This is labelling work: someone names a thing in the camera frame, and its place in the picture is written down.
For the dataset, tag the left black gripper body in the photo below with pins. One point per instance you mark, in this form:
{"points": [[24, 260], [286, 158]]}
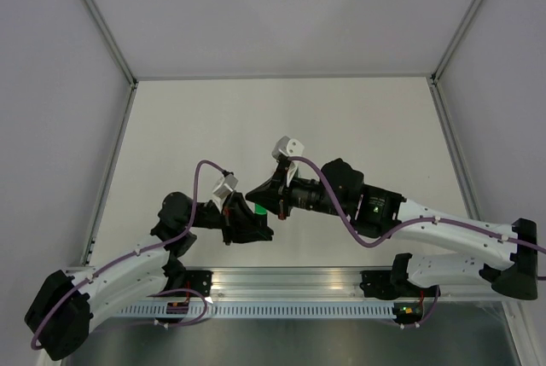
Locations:
{"points": [[230, 224]]}

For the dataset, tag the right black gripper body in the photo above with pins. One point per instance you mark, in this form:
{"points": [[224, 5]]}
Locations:
{"points": [[286, 199]]}

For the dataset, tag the bright green marker cap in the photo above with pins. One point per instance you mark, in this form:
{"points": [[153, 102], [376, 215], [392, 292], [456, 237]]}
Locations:
{"points": [[259, 210]]}

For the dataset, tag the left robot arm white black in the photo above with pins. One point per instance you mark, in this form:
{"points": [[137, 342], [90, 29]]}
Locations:
{"points": [[68, 307]]}

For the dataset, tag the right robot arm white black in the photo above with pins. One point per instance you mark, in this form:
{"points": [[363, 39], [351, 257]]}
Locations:
{"points": [[503, 256]]}

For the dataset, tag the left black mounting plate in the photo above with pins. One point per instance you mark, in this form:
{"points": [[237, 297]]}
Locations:
{"points": [[198, 280]]}

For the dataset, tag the black mounting plate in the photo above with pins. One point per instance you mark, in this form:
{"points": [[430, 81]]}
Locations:
{"points": [[198, 280], [384, 285]]}

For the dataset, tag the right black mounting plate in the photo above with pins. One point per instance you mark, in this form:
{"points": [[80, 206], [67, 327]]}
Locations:
{"points": [[384, 285]]}

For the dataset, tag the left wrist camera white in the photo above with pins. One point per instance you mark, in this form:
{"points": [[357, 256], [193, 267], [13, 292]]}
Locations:
{"points": [[224, 187]]}

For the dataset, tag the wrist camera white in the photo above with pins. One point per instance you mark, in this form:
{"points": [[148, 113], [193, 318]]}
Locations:
{"points": [[224, 187], [288, 147]]}

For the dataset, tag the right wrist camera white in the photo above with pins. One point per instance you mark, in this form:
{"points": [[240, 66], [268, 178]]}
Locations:
{"points": [[288, 147]]}

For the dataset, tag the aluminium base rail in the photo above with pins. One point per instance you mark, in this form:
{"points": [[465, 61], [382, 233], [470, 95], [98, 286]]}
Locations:
{"points": [[287, 283]]}

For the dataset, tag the white slotted cable duct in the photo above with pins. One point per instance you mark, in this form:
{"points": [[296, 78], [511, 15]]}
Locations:
{"points": [[261, 310]]}

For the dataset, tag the right aluminium frame post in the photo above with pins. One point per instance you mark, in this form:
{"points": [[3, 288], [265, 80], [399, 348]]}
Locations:
{"points": [[462, 29]]}

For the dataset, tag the aluminium frame post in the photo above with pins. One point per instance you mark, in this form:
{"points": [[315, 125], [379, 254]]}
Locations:
{"points": [[462, 29], [97, 18]]}

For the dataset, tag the left aluminium frame post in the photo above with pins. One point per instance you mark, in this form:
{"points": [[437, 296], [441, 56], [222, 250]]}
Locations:
{"points": [[97, 18]]}

